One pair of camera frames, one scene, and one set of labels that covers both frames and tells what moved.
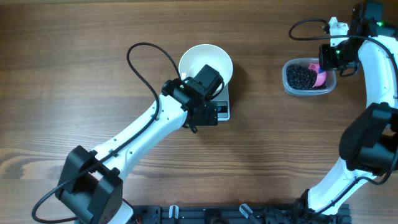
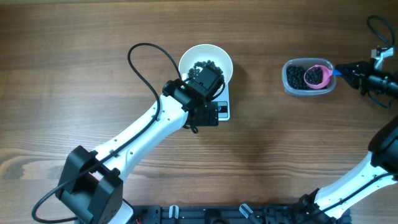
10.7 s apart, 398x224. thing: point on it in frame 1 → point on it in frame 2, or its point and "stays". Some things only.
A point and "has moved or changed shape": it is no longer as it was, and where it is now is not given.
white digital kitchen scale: x=223 y=98 stays
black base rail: x=237 y=214 stays
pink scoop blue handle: x=321 y=74 has moved or changed shape
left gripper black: x=209 y=117 stays
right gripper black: x=327 y=63 → x=362 y=70
